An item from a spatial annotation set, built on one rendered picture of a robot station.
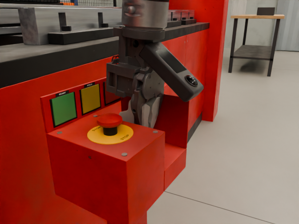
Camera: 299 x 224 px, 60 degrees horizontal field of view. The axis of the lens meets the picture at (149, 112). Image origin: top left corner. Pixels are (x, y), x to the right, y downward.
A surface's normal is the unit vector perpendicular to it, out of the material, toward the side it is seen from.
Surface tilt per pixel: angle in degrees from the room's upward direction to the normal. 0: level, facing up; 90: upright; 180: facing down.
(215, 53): 90
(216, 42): 90
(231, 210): 0
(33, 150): 90
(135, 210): 90
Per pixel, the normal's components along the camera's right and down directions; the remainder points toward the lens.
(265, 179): 0.00, -0.93
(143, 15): -0.06, 0.40
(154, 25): 0.43, 0.40
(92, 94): 0.85, 0.19
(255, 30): -0.43, 0.33
